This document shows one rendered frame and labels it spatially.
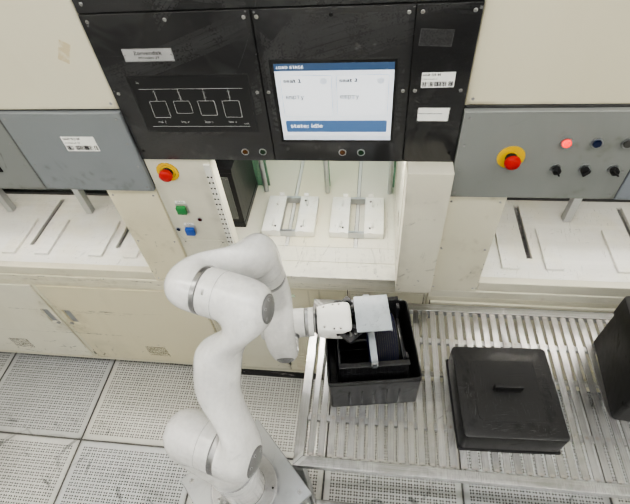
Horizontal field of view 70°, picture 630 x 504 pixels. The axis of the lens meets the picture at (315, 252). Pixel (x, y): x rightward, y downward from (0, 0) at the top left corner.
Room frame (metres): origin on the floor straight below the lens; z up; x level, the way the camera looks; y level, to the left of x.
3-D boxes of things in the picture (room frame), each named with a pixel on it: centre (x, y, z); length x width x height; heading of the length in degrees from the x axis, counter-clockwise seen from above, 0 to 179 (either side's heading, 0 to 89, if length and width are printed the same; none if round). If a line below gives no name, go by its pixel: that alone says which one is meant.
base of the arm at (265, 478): (0.36, 0.28, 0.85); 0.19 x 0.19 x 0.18
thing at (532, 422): (0.52, -0.52, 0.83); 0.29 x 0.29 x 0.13; 81
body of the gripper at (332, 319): (0.70, -0.03, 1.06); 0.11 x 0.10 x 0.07; 87
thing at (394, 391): (0.70, -0.14, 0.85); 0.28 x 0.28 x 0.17; 87
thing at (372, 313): (0.70, -0.14, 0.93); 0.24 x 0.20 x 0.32; 177
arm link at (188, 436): (0.38, 0.31, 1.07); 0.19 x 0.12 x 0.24; 64
